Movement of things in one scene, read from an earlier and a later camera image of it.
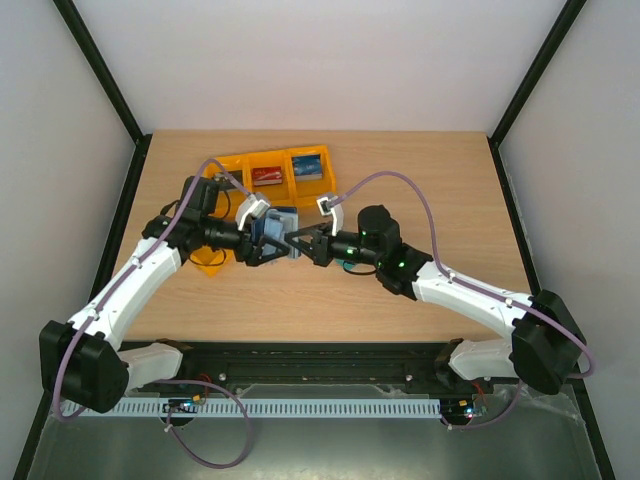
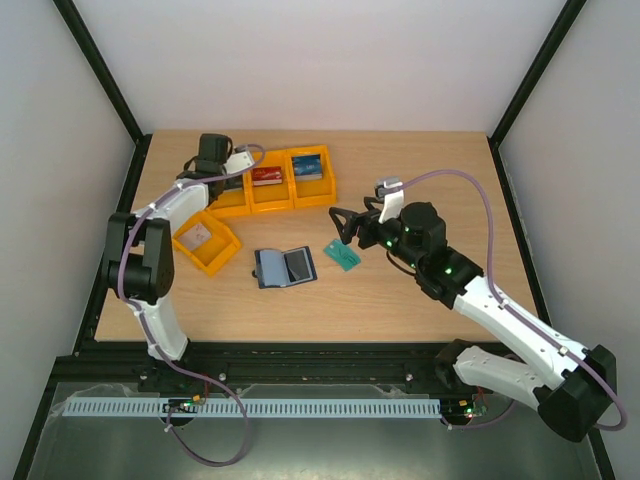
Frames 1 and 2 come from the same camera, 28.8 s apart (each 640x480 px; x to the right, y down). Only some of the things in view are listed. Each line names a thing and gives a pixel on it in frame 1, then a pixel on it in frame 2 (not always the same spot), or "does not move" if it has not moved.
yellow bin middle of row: [272, 177] does not move
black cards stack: [225, 182] does not move
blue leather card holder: [274, 224] -> [278, 269]
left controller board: [184, 405] does not move
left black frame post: [87, 46] does not move
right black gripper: [321, 245] -> [364, 227]
